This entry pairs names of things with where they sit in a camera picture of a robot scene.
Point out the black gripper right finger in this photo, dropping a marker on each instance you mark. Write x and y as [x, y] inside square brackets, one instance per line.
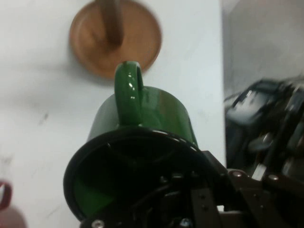
[261, 204]

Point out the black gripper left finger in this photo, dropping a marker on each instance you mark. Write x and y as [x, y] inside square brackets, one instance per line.
[171, 204]

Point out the green enamel mug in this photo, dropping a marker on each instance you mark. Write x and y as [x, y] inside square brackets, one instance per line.
[161, 111]

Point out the black wheeled equipment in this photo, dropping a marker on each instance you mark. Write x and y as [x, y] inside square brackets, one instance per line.
[261, 114]

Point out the red ceramic mug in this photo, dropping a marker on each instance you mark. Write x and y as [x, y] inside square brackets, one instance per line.
[12, 221]

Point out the wooden mug tree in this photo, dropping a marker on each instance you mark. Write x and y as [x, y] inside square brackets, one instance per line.
[90, 47]

